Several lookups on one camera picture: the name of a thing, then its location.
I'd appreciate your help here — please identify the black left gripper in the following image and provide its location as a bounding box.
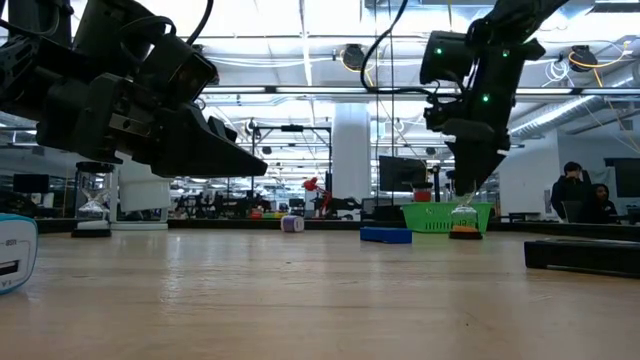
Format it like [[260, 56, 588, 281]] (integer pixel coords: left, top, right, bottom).
[[36, 71, 270, 180]]

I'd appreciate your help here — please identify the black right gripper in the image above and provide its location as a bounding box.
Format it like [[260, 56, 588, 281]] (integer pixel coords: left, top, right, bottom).
[[423, 37, 547, 198]]

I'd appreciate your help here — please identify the red sand hourglass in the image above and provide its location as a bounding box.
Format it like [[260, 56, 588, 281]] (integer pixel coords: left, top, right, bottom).
[[410, 181, 434, 204]]

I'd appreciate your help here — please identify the orange sand hourglass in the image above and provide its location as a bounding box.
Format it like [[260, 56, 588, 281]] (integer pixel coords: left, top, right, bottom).
[[448, 192, 485, 241]]

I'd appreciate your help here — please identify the blue rectangular block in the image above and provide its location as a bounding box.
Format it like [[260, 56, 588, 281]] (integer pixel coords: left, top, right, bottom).
[[359, 226, 414, 246]]

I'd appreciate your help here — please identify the purple translucent plug charger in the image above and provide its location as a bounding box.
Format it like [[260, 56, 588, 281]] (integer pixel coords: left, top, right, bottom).
[[280, 214, 306, 234]]

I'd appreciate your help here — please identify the green plastic mesh basket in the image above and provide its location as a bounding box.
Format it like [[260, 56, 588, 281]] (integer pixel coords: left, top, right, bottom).
[[400, 201, 494, 235]]

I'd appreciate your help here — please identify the black computer monitor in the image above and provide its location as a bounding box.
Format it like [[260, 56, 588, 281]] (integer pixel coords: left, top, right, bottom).
[[378, 154, 429, 194], [12, 173, 51, 195]]

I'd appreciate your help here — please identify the white cylindrical cup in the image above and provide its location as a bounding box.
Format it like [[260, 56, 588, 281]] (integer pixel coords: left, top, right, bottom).
[[110, 162, 173, 232]]

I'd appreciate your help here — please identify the person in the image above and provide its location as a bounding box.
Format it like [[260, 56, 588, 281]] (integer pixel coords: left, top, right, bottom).
[[582, 182, 621, 225], [549, 160, 589, 224]]

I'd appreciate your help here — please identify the white building column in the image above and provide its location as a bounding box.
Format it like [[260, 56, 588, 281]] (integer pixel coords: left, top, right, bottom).
[[332, 102, 372, 201]]

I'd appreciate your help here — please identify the black rectangular block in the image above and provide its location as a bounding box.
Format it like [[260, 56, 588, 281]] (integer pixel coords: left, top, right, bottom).
[[523, 237, 640, 280]]

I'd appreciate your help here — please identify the white sand hourglass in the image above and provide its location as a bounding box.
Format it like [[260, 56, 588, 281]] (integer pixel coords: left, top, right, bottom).
[[70, 160, 117, 239]]

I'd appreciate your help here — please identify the teal and white travel adapter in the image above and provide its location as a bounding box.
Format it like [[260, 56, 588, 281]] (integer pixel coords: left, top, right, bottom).
[[0, 212, 40, 296]]

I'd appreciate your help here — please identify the black gantry frame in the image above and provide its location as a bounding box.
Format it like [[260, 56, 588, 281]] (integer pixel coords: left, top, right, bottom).
[[249, 123, 334, 221]]

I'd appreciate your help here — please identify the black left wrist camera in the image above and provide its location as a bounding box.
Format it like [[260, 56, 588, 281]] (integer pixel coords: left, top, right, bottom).
[[133, 29, 220, 109]]

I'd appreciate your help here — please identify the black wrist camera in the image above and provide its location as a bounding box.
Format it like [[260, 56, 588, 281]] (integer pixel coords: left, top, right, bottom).
[[418, 29, 476, 86], [133, 29, 220, 109]]

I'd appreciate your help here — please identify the black aluminium table frame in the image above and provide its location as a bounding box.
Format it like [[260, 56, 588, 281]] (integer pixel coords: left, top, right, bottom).
[[33, 215, 640, 244]]

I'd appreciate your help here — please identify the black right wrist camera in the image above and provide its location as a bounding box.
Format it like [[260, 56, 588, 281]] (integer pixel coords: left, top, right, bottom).
[[418, 29, 476, 86]]

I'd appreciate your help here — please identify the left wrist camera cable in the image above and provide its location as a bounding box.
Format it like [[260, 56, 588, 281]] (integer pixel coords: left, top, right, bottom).
[[117, 0, 216, 51]]

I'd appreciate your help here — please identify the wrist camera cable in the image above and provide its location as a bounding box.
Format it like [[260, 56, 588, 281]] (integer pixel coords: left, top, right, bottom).
[[359, 0, 451, 99], [117, 0, 216, 51]]

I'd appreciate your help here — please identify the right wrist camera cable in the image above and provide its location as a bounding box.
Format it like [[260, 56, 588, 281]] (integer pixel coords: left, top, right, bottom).
[[359, 0, 451, 99]]

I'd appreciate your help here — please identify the black wall screen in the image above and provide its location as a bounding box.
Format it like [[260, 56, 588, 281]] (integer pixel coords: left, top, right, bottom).
[[603, 157, 640, 200]]

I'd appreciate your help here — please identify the black cable reel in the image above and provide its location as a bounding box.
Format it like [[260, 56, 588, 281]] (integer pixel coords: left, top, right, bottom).
[[342, 43, 368, 72], [567, 44, 599, 74]]

